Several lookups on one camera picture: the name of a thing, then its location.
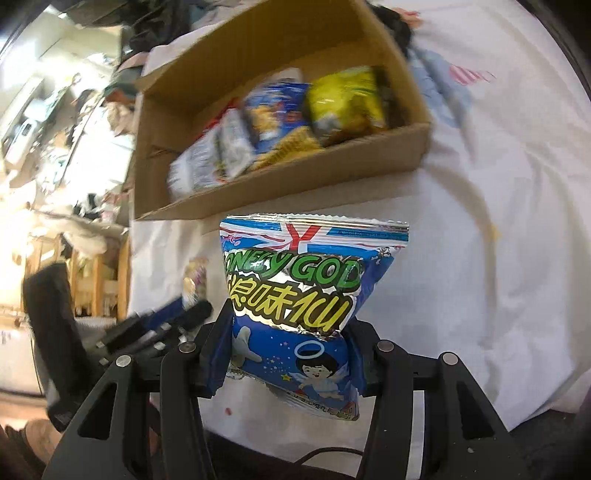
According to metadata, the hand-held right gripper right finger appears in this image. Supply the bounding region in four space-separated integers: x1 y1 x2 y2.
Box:
346 320 536 480

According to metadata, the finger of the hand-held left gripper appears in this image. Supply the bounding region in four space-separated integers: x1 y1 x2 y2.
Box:
99 296 185 354
139 300 214 365

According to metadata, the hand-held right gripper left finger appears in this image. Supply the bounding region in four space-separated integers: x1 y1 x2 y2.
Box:
44 300 234 480

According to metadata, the small clear snack packet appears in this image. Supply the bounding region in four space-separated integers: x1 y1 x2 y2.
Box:
182 257 209 310

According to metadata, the dark blue snack bag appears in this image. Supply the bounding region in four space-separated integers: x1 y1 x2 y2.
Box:
219 213 410 422

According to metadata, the white snack bag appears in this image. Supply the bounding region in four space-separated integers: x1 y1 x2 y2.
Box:
167 106 257 201

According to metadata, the cardboard box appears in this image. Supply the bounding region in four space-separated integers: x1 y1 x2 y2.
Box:
131 0 432 222

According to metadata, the blue snack bag yellow print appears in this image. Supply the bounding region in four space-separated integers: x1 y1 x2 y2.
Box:
242 80 324 171

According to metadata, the wooden chair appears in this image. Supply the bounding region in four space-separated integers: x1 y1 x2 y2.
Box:
23 231 132 319

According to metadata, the white cloth pile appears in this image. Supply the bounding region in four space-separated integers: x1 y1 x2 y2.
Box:
39 210 130 254

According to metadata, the person's bare foot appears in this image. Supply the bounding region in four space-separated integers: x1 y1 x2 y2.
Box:
0 420 61 480

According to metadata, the dark cloth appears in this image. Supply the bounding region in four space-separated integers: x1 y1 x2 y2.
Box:
369 4 416 51

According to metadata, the black cable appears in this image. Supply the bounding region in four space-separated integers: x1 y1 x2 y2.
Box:
291 445 370 468

